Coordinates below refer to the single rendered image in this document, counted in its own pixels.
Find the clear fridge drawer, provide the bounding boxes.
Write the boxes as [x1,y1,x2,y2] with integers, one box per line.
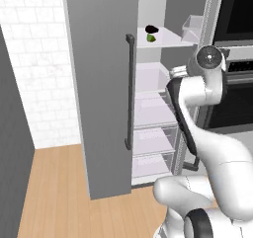
[131,150,176,181]
[132,125,181,156]

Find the black microwave oven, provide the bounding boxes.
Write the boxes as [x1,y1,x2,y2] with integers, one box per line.
[212,0,253,47]

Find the glass fridge shelf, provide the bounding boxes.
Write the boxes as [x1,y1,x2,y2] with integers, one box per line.
[133,92,181,130]

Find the grey fridge door with bin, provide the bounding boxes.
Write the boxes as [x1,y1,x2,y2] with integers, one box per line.
[171,0,227,178]

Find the black and steel oven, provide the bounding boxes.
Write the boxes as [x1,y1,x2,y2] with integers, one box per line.
[201,45,253,135]

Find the white fridge shelf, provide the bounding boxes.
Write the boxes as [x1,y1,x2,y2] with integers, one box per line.
[135,27,200,49]

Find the dark grey fridge door handle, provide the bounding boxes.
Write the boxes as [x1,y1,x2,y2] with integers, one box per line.
[124,34,136,151]

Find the clear fridge door bin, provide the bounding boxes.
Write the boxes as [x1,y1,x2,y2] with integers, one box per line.
[181,14,206,43]

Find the fridge body with white interior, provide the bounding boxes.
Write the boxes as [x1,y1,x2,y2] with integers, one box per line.
[130,0,211,188]

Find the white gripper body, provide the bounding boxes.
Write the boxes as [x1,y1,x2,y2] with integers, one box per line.
[168,66,192,81]

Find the black round food item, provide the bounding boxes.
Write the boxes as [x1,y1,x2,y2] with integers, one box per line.
[144,24,160,35]

